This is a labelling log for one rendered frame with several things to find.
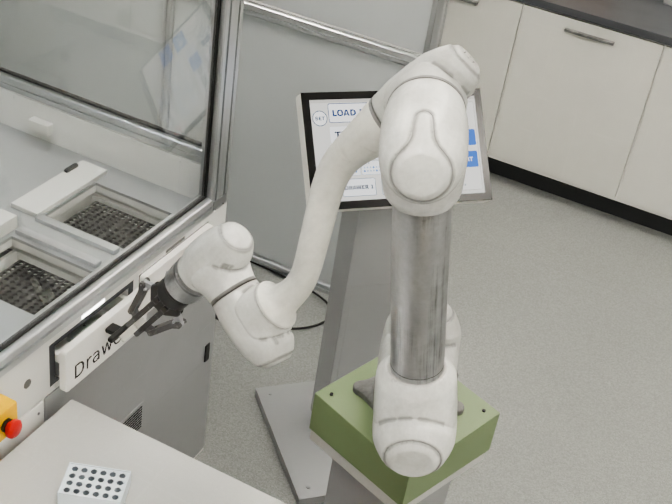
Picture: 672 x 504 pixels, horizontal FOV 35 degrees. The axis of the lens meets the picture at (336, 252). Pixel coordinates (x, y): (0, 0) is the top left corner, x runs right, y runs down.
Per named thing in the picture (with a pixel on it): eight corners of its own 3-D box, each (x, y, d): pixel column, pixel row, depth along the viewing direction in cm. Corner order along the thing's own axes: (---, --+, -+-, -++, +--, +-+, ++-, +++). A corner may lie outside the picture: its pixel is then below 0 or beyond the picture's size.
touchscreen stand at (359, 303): (435, 484, 330) (507, 207, 274) (298, 506, 315) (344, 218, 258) (379, 379, 368) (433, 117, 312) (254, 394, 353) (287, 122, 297)
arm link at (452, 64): (367, 78, 186) (361, 116, 175) (445, 14, 177) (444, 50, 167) (417, 127, 191) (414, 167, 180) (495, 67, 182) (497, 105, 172)
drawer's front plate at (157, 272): (210, 260, 271) (213, 224, 265) (144, 316, 249) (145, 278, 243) (205, 258, 272) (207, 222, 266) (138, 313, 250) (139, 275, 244)
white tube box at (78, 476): (130, 484, 213) (131, 470, 211) (120, 515, 206) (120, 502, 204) (69, 475, 213) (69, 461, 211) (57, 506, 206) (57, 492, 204)
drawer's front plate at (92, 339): (146, 325, 246) (148, 287, 240) (66, 393, 224) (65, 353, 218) (140, 322, 247) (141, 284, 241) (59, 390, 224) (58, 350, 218)
